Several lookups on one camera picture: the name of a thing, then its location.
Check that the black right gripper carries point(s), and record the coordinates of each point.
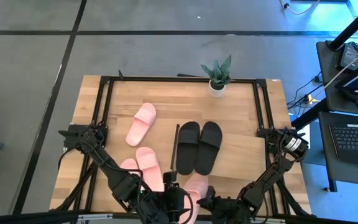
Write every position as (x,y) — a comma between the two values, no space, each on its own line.
(219,211)

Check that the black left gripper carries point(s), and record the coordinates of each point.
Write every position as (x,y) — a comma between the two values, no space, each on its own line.
(170,179)

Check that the pink foam slide sandal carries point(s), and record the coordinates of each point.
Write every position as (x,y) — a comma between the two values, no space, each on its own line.
(149,165)
(129,165)
(197,186)
(141,121)

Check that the black foam slide sandal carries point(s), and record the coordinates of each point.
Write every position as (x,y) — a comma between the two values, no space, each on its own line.
(186,146)
(208,146)

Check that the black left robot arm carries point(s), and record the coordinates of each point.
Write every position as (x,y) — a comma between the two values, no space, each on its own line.
(117,180)

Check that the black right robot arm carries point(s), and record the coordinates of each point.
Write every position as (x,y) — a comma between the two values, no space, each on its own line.
(278,168)

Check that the wooden shelf with black legs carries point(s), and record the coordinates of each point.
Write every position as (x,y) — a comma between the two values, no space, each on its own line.
(241,155)

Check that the snake plant in white pot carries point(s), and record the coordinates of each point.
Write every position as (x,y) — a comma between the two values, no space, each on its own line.
(217,90)

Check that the black metal pole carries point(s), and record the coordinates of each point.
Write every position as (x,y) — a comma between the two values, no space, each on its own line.
(309,115)
(353,26)

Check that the yellow plug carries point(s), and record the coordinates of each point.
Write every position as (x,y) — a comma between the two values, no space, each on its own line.
(311,100)

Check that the black rig beam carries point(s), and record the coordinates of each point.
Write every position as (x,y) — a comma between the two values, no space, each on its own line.
(26,217)

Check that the black keyboard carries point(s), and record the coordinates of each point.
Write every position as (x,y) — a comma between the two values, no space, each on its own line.
(353,140)

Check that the black side desk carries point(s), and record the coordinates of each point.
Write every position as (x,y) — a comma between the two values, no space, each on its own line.
(323,77)

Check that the black power adapter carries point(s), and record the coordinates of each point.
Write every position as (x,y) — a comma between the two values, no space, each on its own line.
(350,56)

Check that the black metal table frame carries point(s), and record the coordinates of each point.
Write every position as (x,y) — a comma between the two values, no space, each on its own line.
(182,79)

